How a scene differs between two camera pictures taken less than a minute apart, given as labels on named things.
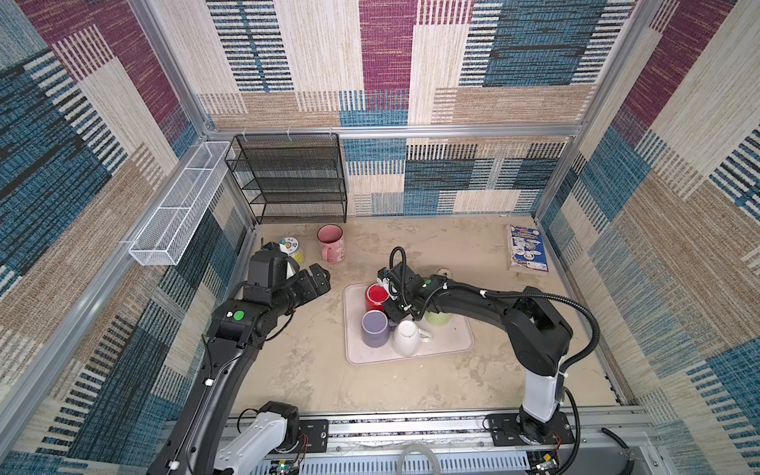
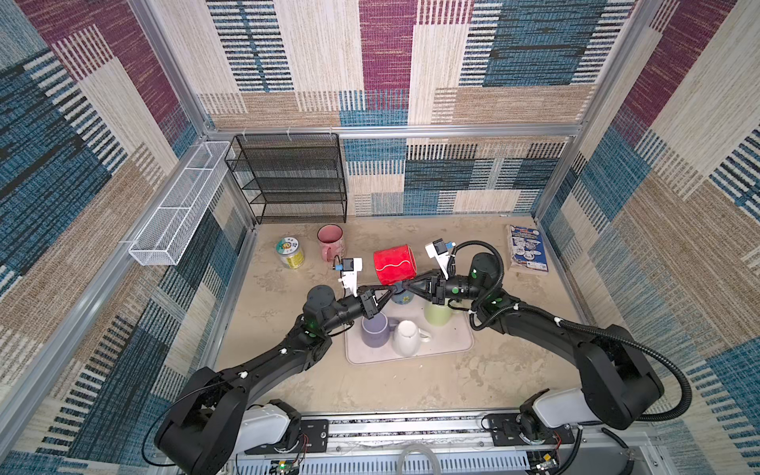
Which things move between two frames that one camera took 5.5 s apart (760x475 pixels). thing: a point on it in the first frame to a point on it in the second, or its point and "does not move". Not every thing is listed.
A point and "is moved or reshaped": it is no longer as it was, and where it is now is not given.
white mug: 407,337 does not move
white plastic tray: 455,336 does not move
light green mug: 437,319 does not move
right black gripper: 392,311 to 435,294
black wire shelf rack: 290,177 does not move
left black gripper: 310,291 to 366,306
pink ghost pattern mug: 332,242 does not move
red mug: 376,296 is moved or reshaped
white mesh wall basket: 166,236 does not move
